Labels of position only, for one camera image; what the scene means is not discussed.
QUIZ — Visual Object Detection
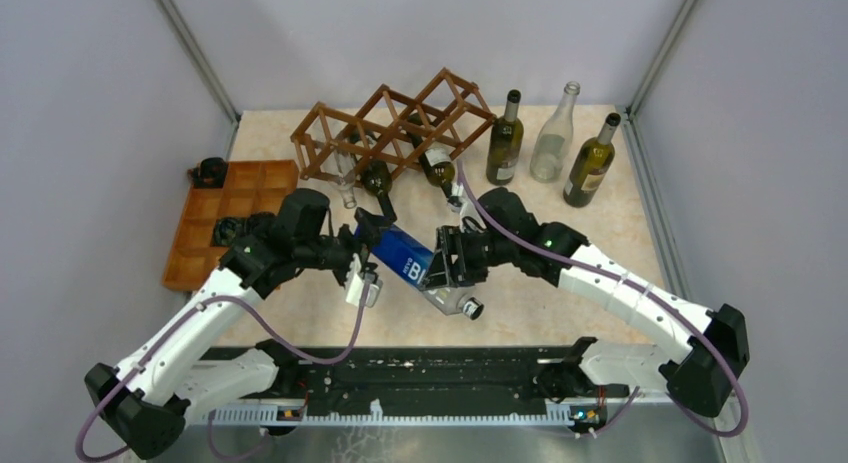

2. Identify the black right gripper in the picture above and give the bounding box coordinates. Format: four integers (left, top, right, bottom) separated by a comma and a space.
420, 224, 517, 290

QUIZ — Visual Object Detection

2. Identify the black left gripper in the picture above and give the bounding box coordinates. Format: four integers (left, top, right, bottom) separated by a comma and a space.
296, 207, 393, 284

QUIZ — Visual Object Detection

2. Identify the blue square vodka bottle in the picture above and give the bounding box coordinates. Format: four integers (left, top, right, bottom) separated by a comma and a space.
372, 225, 484, 320

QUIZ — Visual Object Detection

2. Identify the dark green labelled wine bottle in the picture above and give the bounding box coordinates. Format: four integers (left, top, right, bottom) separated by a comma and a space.
486, 89, 524, 186

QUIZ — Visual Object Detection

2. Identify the clear glass wine bottle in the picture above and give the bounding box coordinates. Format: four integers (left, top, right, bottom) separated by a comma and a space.
529, 81, 581, 183

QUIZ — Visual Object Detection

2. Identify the olive green wine bottle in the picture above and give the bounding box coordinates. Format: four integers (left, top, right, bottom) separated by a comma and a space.
563, 112, 622, 208

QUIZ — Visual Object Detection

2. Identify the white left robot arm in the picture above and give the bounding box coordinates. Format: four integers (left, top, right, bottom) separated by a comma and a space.
74, 188, 397, 462

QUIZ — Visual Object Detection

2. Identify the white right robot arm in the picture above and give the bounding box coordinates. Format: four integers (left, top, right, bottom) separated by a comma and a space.
419, 188, 750, 418

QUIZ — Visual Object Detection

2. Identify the dark green lower wine bottle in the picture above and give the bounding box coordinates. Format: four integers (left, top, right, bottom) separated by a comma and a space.
357, 159, 397, 223

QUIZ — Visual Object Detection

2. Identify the small clear glass bottle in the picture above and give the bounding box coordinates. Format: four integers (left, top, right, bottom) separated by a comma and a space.
329, 147, 357, 209

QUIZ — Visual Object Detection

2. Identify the green white-labelled wine bottle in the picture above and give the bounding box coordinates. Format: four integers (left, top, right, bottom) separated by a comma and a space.
417, 143, 461, 211

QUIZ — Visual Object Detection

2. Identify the brown wooden wine rack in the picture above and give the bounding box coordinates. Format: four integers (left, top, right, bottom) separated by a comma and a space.
290, 68, 496, 181

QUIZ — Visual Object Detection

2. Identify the brown wooden compartment tray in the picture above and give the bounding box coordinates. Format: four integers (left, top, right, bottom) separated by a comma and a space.
161, 160, 299, 292

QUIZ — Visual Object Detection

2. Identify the black coiled item in tray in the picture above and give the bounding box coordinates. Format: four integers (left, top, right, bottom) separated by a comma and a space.
210, 212, 276, 247

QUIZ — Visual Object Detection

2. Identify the black object behind tray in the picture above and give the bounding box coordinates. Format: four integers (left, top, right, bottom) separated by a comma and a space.
187, 157, 229, 189

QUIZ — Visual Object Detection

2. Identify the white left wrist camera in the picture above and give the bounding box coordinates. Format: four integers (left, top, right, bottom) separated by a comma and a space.
344, 257, 383, 308

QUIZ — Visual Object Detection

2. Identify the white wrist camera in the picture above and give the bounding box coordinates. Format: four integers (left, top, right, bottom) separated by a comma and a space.
344, 257, 383, 308
448, 183, 485, 232

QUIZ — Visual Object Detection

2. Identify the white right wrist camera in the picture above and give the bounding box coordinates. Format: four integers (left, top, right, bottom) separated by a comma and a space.
448, 183, 485, 232

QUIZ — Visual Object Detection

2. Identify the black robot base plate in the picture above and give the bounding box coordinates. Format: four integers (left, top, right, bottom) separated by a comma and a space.
205, 345, 631, 422

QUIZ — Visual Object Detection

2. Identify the aluminium frame rail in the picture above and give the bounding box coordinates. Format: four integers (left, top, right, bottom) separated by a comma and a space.
616, 0, 763, 463

